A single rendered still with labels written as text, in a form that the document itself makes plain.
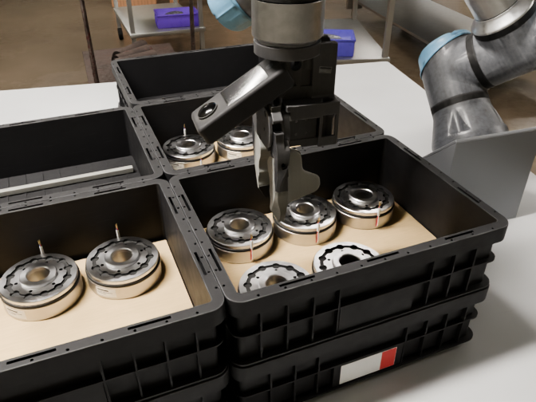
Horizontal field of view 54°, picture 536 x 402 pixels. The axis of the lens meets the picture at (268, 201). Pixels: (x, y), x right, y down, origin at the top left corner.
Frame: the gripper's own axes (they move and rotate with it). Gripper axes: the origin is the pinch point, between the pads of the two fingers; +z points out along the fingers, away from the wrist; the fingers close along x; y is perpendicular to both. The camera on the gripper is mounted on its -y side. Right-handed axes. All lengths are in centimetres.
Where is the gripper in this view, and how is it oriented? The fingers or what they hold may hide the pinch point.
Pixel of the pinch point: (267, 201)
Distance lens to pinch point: 65.3
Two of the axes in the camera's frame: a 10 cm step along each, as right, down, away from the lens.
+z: 0.0, 8.4, 5.5
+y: 9.6, -1.6, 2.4
